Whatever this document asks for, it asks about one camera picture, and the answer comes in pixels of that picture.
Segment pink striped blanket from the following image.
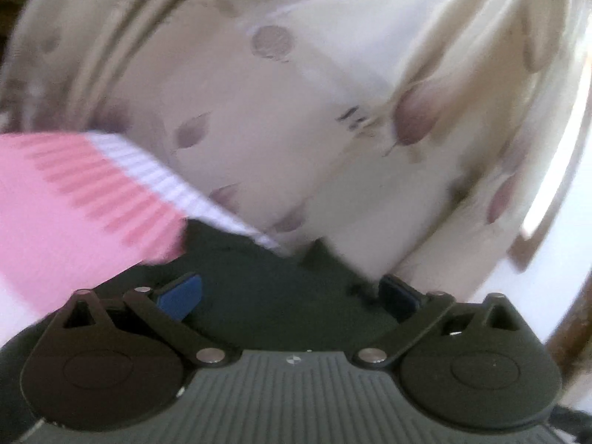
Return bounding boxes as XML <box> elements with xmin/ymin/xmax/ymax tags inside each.
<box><xmin>0</xmin><ymin>130</ymin><xmax>284</xmax><ymax>349</ymax></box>

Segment wooden window frame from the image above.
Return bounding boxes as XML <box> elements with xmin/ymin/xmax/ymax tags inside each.
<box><xmin>506</xmin><ymin>78</ymin><xmax>592</xmax><ymax>275</ymax></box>

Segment cream floral curtain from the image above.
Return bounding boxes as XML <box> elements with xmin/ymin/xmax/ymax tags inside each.
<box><xmin>0</xmin><ymin>0</ymin><xmax>592</xmax><ymax>297</ymax></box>

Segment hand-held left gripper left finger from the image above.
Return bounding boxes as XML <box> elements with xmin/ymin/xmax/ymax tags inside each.
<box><xmin>59</xmin><ymin>273</ymin><xmax>242</xmax><ymax>370</ymax></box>

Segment black pants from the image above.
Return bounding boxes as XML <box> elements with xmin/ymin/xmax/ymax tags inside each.
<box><xmin>0</xmin><ymin>219</ymin><xmax>410</xmax><ymax>380</ymax></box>

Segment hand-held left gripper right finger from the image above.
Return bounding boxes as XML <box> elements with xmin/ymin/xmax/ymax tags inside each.
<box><xmin>352</xmin><ymin>274</ymin><xmax>525</xmax><ymax>370</ymax></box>

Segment brown wooden door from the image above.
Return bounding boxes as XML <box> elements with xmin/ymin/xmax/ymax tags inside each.
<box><xmin>545</xmin><ymin>282</ymin><xmax>592</xmax><ymax>382</ymax></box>

